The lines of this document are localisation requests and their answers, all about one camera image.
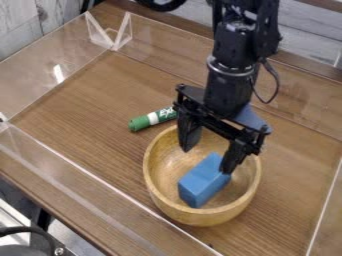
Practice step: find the brown wooden bowl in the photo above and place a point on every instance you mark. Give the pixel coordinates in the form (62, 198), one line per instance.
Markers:
(166, 163)

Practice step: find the green Expo marker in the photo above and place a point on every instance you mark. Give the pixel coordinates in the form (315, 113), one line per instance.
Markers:
(152, 119)

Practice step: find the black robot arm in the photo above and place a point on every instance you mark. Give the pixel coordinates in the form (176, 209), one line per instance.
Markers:
(247, 39)

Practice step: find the black metal table leg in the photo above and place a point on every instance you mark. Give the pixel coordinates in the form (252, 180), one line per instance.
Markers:
(45, 219)

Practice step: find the clear acrylic corner bracket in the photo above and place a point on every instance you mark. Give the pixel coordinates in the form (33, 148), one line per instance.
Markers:
(110, 38)

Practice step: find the clear acrylic barrier wall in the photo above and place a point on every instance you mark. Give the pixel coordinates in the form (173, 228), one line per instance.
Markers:
(114, 221)

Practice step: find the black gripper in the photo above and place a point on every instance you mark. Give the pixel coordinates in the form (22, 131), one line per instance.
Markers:
(220, 107)

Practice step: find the blue foam block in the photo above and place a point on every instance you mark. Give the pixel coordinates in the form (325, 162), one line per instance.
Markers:
(204, 181)

